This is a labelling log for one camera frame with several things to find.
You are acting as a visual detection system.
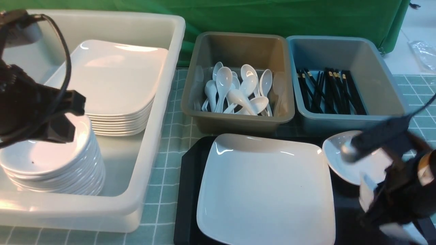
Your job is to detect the large white plastic tub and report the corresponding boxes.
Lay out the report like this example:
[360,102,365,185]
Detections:
[0,9,185,233]

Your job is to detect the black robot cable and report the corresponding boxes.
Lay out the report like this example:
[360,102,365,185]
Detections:
[0,10,73,149]

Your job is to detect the pile of black chopsticks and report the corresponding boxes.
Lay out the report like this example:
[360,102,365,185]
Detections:
[296,68,369,116]

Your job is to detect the stack of white square plates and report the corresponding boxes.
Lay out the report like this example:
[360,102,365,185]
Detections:
[68,40,168,137]

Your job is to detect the white square rice plate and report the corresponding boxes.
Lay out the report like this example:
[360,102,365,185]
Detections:
[197,134,336,245]

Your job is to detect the green cloth backdrop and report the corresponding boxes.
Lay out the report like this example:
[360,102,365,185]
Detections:
[1,0,409,67]

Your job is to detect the pile of white spoons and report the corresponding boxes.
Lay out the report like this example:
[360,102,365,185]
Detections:
[194,62,273,116]

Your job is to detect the white small dish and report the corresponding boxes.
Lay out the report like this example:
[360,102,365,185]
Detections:
[359,172,428,245]
[322,130,392,186]

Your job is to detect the olive brown plastic bin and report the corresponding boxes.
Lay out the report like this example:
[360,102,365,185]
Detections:
[181,32,295,135]

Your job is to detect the green checkered table mat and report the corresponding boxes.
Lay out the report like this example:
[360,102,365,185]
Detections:
[1,69,436,245]

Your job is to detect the clear plastic bag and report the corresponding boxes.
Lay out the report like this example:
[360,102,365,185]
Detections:
[408,40,436,74]

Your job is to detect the stack of white small bowls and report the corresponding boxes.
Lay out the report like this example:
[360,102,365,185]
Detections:
[1,113,106,196]

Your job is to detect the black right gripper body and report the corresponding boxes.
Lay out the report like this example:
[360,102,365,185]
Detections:
[362,151,435,226]

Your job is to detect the blue grey plastic bin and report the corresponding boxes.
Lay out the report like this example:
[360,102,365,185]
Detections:
[286,36,408,135]

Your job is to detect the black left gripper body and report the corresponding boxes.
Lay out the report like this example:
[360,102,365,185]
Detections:
[0,61,86,144]

